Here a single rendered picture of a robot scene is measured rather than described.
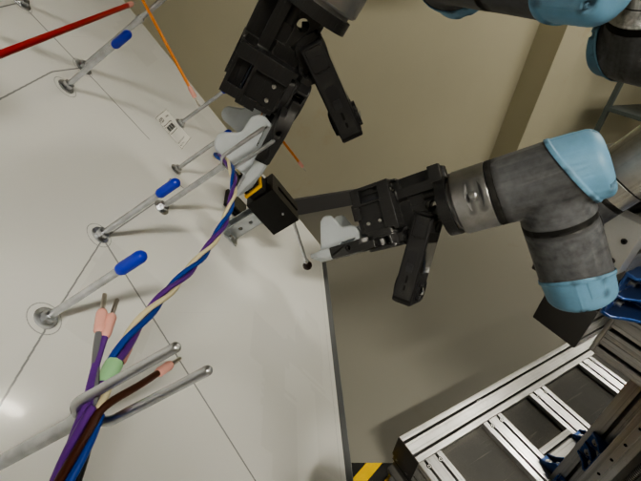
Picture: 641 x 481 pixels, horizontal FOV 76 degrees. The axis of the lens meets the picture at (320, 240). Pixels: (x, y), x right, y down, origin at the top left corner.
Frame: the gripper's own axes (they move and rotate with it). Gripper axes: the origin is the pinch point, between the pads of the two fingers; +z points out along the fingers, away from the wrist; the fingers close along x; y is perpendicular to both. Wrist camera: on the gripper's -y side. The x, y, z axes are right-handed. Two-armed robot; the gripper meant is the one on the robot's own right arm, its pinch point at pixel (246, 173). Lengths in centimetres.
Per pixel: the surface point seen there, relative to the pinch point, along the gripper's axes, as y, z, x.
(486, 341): -153, 60, -74
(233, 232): -2.1, 8.1, 0.9
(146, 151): 11.1, 2.6, 0.6
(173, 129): 9.6, 3.3, -9.1
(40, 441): 8.9, -3.3, 36.3
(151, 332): 4.7, 5.7, 22.2
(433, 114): -138, 7, -232
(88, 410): 7.8, -6.1, 36.3
